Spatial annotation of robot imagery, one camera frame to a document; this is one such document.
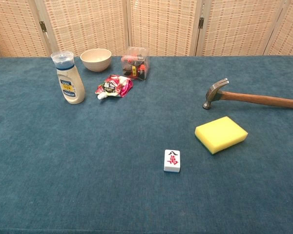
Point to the blue table cloth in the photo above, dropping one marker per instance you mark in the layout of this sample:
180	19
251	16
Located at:
112	156

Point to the yellow sponge with green base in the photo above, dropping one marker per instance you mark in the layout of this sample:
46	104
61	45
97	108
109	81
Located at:
221	133

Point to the clear plastic box of clips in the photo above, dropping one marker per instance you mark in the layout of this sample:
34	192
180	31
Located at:
135	64

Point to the red pink spout pouch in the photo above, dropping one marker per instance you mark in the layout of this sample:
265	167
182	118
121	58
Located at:
114	87

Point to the white mahjong tile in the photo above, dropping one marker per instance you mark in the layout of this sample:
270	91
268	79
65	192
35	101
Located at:
172	161

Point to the cream squeeze bottle blue label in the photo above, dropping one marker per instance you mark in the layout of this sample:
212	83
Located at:
70	83

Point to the beige bowl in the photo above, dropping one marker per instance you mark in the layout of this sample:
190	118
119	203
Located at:
95	60

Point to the woven bamboo folding screen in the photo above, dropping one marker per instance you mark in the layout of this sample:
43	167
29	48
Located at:
156	26

